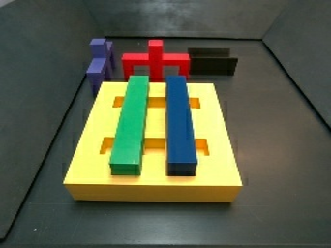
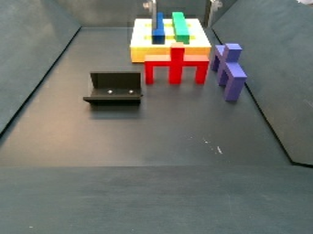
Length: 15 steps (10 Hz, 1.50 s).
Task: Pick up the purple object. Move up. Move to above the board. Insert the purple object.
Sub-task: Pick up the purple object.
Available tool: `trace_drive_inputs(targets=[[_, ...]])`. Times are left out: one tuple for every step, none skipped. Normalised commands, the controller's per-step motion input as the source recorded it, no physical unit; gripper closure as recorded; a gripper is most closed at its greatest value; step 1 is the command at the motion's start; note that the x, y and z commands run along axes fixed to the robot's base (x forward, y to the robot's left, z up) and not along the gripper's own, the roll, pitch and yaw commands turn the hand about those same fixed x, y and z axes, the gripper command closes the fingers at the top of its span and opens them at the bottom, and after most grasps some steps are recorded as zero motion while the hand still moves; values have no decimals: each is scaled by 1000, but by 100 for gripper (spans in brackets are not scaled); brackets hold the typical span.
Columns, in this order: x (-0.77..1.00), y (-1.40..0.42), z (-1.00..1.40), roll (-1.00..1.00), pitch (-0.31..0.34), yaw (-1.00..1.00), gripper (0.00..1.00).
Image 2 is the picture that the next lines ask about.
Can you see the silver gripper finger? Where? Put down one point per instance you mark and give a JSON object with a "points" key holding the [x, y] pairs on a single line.
{"points": [[152, 6], [215, 5]]}

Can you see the purple E-shaped block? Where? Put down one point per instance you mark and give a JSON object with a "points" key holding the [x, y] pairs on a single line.
{"points": [[232, 76]]}

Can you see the yellow slotted board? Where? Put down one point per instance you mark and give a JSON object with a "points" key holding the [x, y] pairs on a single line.
{"points": [[142, 47]]}

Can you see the green bar block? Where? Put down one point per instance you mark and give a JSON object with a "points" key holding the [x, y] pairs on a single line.
{"points": [[181, 28]]}

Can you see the blue bar block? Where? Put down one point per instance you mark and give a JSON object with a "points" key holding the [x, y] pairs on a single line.
{"points": [[159, 31]]}

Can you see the red E-shaped block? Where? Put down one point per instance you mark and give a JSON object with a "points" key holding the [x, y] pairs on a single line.
{"points": [[177, 60]]}

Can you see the black angle bracket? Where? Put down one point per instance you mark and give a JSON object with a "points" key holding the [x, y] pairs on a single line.
{"points": [[116, 86]]}

